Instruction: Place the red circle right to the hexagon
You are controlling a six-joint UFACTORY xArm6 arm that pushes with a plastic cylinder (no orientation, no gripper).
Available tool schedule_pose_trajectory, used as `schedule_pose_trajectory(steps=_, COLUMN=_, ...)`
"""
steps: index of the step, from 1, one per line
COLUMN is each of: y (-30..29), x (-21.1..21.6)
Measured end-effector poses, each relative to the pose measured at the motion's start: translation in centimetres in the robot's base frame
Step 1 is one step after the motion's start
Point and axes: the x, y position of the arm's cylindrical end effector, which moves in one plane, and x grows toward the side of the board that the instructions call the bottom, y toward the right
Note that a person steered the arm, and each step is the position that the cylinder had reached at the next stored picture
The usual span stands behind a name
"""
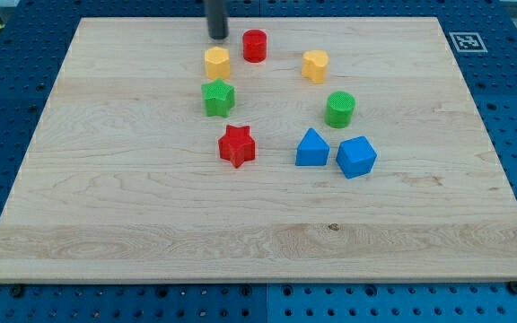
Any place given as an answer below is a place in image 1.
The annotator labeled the yellow hexagon block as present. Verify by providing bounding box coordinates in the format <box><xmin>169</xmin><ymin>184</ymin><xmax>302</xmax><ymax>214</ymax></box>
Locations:
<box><xmin>204</xmin><ymin>47</ymin><xmax>231</xmax><ymax>80</ymax></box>

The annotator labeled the red star block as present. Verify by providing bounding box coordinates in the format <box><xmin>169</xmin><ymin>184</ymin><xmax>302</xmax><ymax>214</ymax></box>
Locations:
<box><xmin>218</xmin><ymin>125</ymin><xmax>256</xmax><ymax>169</ymax></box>

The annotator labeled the blue triangle block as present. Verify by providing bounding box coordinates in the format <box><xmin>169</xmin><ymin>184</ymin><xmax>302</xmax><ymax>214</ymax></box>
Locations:
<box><xmin>295</xmin><ymin>127</ymin><xmax>330</xmax><ymax>166</ymax></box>

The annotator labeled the green star block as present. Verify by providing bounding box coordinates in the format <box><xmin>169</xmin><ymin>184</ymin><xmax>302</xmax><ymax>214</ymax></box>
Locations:
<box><xmin>201</xmin><ymin>78</ymin><xmax>235</xmax><ymax>118</ymax></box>

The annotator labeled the blue cube block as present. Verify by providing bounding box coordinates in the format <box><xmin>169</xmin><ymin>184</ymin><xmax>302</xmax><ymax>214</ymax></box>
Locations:
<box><xmin>336</xmin><ymin>136</ymin><xmax>377</xmax><ymax>179</ymax></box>

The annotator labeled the green cylinder block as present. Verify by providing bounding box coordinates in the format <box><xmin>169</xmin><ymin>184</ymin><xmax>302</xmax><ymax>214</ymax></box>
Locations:
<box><xmin>324</xmin><ymin>91</ymin><xmax>356</xmax><ymax>128</ymax></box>

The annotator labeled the yellow heart block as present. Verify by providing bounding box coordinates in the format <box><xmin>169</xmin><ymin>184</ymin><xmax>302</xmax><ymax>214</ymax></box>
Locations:
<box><xmin>302</xmin><ymin>49</ymin><xmax>329</xmax><ymax>84</ymax></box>

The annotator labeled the light wooden board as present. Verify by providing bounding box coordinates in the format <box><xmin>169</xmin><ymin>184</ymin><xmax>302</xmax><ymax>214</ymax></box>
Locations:
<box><xmin>0</xmin><ymin>17</ymin><xmax>517</xmax><ymax>284</ymax></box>

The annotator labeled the red cylinder block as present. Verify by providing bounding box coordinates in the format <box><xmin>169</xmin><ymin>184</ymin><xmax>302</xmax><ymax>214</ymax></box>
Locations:
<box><xmin>242</xmin><ymin>30</ymin><xmax>267</xmax><ymax>63</ymax></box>

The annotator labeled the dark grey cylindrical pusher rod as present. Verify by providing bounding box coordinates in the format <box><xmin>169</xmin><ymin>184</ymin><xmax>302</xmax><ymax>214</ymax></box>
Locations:
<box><xmin>204</xmin><ymin>0</ymin><xmax>229</xmax><ymax>40</ymax></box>

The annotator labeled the white fiducial marker tag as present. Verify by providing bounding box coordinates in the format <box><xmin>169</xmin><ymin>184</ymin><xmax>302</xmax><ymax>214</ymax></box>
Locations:
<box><xmin>449</xmin><ymin>31</ymin><xmax>487</xmax><ymax>54</ymax></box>

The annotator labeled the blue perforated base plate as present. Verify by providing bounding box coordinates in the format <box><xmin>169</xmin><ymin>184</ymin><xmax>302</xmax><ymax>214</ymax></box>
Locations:
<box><xmin>0</xmin><ymin>1</ymin><xmax>517</xmax><ymax>322</ymax></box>

